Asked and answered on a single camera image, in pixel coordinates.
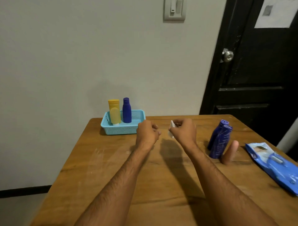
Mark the black baseboard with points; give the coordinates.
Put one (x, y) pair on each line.
(23, 191)

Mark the wooden table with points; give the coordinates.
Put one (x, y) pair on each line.
(93, 177)

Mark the peach pink bottle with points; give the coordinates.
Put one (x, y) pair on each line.
(230, 153)

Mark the person's left forearm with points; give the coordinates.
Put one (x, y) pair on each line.
(114, 188)

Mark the silver door knob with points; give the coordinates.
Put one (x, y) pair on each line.
(227, 55)

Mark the grey wall light switch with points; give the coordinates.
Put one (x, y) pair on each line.
(175, 9)

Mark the black open door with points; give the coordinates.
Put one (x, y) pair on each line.
(293, 151)

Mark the person's right hand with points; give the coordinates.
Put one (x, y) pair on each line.
(185, 132)

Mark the white paper sheet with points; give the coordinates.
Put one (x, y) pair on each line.
(275, 16)

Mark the pale yellow rounded bottle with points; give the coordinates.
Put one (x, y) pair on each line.
(115, 115)

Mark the small blue patterned bottle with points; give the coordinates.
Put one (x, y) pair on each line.
(126, 110)

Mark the blue plastic basket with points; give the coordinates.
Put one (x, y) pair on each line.
(137, 128)

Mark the person's right forearm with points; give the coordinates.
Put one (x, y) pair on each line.
(228, 191)

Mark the blue wet wipes pack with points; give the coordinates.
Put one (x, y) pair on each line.
(274, 165)

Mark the person's left hand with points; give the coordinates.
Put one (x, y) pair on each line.
(146, 133)

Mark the white wipe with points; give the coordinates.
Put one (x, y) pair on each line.
(171, 127)

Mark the yellow capped bottle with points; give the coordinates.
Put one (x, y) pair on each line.
(114, 103)

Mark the black panel door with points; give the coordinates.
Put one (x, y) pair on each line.
(253, 65)

